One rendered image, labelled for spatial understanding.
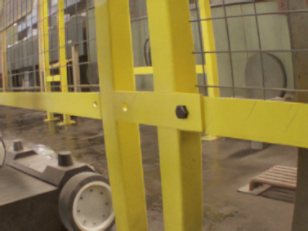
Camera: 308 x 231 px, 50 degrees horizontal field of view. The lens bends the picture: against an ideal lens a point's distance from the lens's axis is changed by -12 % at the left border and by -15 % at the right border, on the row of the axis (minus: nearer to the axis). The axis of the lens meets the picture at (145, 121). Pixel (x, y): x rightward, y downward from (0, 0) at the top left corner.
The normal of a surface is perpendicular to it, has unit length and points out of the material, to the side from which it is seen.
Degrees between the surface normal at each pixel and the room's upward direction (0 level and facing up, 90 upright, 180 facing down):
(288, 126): 90
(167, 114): 90
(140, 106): 90
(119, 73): 90
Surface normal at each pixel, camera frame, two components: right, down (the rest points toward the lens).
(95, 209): 0.72, 0.06
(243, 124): -0.79, 0.16
